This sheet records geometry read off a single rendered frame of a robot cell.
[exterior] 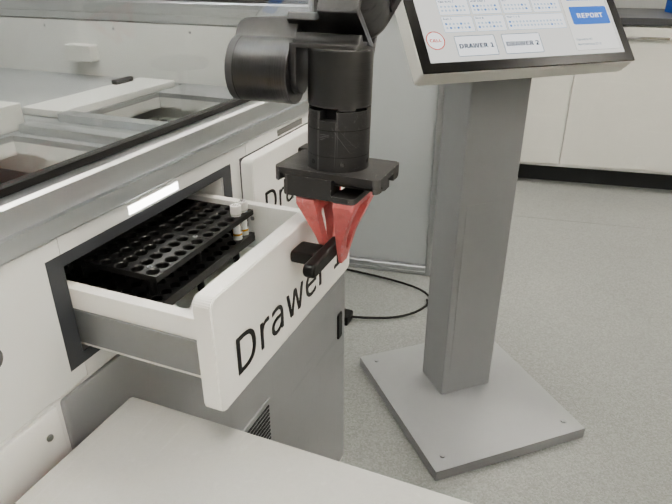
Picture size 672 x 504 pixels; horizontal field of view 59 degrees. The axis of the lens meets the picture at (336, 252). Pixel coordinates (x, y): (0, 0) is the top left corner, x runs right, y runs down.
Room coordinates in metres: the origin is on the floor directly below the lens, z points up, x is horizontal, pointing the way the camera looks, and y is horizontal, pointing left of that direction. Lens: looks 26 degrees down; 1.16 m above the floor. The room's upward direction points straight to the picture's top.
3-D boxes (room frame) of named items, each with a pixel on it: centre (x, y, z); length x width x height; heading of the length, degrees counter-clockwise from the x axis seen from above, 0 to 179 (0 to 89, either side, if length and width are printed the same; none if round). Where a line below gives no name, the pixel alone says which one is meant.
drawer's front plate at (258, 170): (0.87, 0.06, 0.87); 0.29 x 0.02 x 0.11; 157
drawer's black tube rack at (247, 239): (0.60, 0.23, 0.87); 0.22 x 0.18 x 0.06; 67
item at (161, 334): (0.60, 0.24, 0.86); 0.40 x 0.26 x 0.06; 67
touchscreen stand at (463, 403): (1.38, -0.37, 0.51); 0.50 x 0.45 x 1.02; 20
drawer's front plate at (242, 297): (0.52, 0.05, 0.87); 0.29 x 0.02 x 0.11; 157
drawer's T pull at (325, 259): (0.51, 0.02, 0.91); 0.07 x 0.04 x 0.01; 157
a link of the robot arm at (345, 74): (0.54, 0.00, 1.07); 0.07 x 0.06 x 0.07; 73
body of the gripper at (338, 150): (0.53, 0.00, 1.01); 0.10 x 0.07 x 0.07; 67
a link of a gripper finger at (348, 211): (0.53, 0.00, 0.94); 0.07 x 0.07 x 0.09; 67
